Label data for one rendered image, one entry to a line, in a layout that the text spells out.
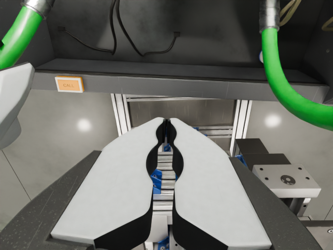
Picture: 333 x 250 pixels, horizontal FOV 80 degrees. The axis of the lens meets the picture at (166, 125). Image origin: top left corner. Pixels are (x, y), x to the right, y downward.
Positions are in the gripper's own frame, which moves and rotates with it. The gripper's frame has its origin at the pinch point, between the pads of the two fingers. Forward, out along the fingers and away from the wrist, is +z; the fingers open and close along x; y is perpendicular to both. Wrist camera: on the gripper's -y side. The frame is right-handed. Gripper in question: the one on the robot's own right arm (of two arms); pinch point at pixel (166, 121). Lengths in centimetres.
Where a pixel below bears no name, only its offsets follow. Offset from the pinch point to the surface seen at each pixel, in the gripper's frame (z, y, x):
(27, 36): 5.2, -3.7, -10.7
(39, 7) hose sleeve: 6.4, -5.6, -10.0
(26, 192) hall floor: 124, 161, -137
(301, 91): 28.8, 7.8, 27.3
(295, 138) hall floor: 124, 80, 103
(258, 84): 28.8, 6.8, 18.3
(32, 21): 5.8, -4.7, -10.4
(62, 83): 27.6, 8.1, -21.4
